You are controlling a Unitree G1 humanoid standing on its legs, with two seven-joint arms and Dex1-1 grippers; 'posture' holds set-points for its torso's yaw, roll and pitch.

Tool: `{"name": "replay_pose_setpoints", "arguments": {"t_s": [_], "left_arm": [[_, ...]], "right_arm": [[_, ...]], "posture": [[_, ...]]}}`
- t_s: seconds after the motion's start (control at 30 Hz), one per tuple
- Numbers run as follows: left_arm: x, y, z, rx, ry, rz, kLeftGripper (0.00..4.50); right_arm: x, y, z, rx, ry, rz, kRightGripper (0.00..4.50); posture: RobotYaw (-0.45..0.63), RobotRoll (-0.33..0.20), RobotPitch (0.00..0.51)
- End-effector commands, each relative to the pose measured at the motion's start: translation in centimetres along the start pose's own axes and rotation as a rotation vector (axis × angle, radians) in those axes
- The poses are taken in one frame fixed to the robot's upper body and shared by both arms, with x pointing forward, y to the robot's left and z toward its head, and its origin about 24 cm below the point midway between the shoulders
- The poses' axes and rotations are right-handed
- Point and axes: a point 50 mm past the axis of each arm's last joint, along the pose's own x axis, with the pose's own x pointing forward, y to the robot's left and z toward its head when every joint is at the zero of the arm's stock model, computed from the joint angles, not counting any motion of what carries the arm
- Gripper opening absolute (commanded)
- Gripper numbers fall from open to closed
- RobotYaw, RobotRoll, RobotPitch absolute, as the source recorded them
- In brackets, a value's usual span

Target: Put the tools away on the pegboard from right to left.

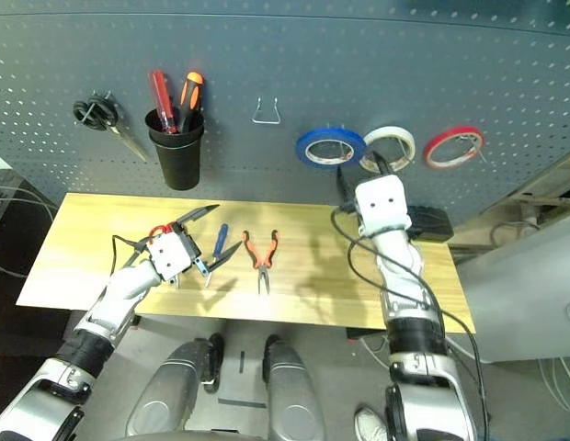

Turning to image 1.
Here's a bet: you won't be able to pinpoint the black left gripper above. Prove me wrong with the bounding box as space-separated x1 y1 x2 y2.
172 204 244 277

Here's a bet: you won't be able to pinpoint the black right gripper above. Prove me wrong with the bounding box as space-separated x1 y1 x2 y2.
336 151 390 217

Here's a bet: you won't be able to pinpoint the blue screwdriver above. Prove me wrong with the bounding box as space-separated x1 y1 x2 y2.
203 222 231 290

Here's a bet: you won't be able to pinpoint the red handled scissors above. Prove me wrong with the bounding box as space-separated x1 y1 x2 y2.
147 223 183 291

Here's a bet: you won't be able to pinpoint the blue tape roll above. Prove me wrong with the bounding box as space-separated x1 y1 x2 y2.
294 127 369 172

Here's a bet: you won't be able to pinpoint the orange black pliers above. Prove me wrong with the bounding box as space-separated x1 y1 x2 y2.
241 229 281 297

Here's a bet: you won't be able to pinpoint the dark grey metal pegboard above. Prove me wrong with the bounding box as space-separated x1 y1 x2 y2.
0 0 570 227

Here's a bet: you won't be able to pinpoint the white tape roll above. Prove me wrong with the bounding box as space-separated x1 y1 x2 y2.
359 125 417 174

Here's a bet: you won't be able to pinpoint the black plastic cup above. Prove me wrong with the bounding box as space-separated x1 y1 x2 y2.
143 106 206 191

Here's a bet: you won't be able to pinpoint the black tool case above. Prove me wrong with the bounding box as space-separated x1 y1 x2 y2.
405 205 455 243

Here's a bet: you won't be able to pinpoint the red tape roll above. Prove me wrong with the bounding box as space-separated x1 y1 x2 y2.
422 126 486 172

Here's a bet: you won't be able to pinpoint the silver left robot leg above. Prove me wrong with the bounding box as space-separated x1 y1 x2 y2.
124 332 226 438

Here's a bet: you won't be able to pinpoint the silver robot leg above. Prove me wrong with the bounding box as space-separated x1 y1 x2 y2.
124 332 226 438
262 334 327 441

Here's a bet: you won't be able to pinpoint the silver right robot leg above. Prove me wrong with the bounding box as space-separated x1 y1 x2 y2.
262 334 327 441

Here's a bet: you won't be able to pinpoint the grey white machine housing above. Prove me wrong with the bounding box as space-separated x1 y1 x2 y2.
458 209 570 365

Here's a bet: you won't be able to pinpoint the white sneaker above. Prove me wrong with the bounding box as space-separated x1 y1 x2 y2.
354 407 388 441

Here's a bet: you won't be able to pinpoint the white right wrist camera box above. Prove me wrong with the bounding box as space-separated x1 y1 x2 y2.
354 174 414 239

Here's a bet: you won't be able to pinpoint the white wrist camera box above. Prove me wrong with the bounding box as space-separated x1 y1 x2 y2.
144 231 195 283
354 174 414 239

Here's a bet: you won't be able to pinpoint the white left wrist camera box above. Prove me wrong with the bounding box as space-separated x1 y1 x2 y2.
144 231 195 283

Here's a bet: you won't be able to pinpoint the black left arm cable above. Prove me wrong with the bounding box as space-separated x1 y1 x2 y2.
110 234 151 277

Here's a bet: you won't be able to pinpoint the metal wire pliers holder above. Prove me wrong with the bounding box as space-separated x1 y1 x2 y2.
251 96 283 126

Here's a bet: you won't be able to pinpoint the red handled screwdriver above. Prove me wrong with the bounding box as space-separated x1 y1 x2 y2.
147 69 180 136

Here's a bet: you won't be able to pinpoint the orange black handled screwdriver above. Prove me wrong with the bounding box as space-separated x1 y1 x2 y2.
176 70 206 135

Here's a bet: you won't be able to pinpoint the black handled scissors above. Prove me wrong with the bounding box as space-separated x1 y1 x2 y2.
72 90 150 164

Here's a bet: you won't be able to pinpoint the white floor cables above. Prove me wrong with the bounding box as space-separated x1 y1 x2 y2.
536 356 570 415

